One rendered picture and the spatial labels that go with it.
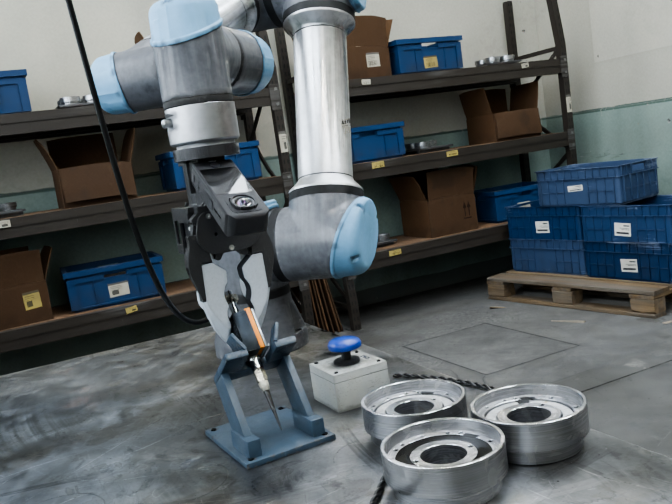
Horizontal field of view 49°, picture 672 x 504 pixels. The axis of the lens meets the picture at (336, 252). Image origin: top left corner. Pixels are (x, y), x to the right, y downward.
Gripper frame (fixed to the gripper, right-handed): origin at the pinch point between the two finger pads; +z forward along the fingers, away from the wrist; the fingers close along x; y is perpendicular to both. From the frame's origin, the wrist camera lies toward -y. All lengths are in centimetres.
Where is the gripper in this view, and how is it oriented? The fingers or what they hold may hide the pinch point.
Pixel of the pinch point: (242, 328)
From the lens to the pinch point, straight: 81.8
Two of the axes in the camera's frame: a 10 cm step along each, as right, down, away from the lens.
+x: -8.7, 1.9, -4.6
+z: 1.4, 9.8, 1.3
